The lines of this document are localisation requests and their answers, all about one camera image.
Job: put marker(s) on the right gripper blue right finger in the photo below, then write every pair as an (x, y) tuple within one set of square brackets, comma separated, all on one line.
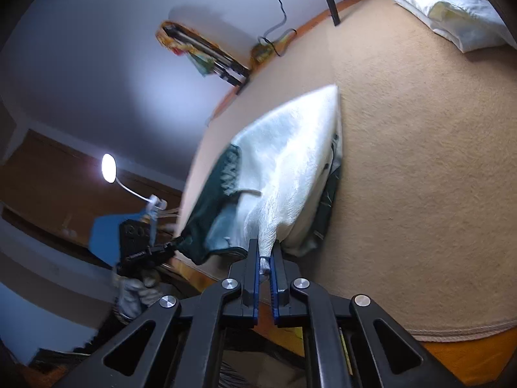
[(287, 312)]

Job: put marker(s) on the blue chair back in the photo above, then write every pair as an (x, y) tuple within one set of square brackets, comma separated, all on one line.
[(104, 235)]

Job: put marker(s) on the colourful patterned scarf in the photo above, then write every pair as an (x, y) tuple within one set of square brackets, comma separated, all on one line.
[(204, 63)]

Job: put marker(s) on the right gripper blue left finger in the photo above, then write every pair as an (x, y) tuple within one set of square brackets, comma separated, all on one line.
[(250, 284)]

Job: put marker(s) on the brown wooden door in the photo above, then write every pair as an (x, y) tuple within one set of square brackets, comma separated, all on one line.
[(54, 193)]

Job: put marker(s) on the folded white cloth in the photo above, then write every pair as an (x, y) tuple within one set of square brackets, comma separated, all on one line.
[(469, 24)]

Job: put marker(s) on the white clip desk lamp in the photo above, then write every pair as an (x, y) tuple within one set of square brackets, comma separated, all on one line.
[(153, 195)]

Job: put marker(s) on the left gloved hand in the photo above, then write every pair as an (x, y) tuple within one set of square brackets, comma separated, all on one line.
[(135, 295)]

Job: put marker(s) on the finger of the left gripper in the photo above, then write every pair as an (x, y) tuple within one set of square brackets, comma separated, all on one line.
[(169, 246), (163, 256)]

